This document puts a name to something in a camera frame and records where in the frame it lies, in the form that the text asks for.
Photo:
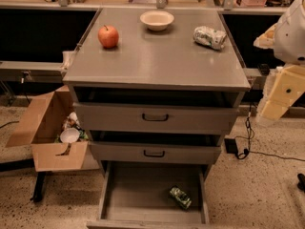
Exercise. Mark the white bowl in box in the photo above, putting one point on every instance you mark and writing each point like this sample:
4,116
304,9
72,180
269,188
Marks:
70,135

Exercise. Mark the black remote on shelf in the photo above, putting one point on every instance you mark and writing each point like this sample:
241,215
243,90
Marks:
264,69

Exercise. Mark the cardboard box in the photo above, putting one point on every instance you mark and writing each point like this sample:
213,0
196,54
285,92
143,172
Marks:
39,127

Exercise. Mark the red apple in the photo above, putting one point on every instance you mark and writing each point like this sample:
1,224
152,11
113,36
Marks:
108,36

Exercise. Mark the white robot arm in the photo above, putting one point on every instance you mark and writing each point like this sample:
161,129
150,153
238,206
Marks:
289,46

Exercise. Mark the grey middle drawer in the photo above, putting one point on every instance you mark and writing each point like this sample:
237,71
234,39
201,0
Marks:
140,152

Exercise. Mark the black power adapter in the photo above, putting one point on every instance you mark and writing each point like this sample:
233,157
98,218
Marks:
231,147

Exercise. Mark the grey open bottom drawer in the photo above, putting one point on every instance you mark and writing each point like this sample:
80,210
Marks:
136,195

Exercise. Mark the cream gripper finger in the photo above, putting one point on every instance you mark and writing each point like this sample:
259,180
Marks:
266,39
283,87

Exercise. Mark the grey drawer cabinet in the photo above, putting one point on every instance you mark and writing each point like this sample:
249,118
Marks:
157,68

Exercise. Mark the grey top drawer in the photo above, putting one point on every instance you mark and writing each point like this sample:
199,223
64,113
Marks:
155,118

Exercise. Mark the black table leg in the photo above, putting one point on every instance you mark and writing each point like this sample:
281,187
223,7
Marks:
38,188

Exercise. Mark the green can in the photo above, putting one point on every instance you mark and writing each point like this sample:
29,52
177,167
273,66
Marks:
180,197

